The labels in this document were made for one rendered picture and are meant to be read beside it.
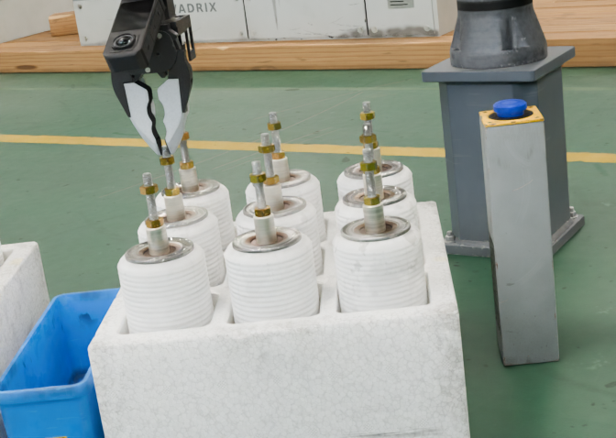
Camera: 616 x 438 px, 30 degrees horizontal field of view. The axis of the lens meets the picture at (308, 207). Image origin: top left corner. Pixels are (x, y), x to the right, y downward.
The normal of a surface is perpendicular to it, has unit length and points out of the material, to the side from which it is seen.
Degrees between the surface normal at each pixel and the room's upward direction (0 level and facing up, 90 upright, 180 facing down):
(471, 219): 90
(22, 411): 92
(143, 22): 28
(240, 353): 90
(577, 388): 0
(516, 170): 90
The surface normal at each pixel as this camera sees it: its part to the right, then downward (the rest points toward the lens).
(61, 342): 0.99, -0.14
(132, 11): -0.23, -0.68
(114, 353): -0.04, 0.30
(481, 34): -0.50, 0.01
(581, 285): -0.12, -0.95
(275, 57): -0.52, 0.31
